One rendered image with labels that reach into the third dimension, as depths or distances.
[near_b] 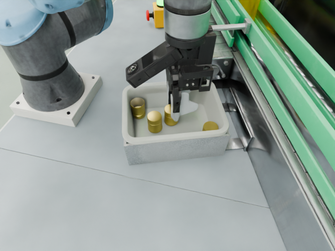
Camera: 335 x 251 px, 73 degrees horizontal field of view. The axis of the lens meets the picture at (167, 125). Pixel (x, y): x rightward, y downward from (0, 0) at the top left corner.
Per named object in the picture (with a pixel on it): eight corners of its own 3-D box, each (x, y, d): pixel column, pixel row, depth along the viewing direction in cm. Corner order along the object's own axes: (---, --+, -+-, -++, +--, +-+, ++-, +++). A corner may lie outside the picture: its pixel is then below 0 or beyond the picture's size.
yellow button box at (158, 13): (172, 28, 90) (172, 9, 84) (153, 29, 89) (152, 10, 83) (170, 19, 94) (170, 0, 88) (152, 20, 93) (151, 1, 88)
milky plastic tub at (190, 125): (225, 155, 52) (233, 132, 46) (127, 165, 51) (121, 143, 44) (207, 101, 63) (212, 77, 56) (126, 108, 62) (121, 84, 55)
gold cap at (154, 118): (148, 134, 54) (147, 122, 51) (147, 122, 56) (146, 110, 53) (163, 132, 55) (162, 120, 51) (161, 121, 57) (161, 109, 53)
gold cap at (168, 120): (165, 126, 56) (165, 115, 52) (163, 116, 58) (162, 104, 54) (179, 125, 56) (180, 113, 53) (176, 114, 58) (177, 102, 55)
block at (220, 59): (229, 80, 60) (235, 58, 54) (194, 83, 59) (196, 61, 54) (225, 72, 62) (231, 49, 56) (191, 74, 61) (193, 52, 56)
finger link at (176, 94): (181, 116, 48) (182, 79, 42) (174, 117, 47) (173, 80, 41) (177, 103, 51) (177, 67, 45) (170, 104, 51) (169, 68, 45)
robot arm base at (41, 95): (13, 105, 58) (-10, 74, 50) (47, 69, 67) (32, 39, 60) (66, 117, 56) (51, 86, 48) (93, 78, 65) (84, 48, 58)
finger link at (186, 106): (198, 126, 52) (201, 93, 46) (172, 129, 52) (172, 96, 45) (195, 117, 55) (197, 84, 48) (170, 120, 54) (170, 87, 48)
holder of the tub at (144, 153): (246, 153, 53) (255, 133, 47) (128, 165, 51) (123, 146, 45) (225, 101, 64) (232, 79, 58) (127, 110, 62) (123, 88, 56)
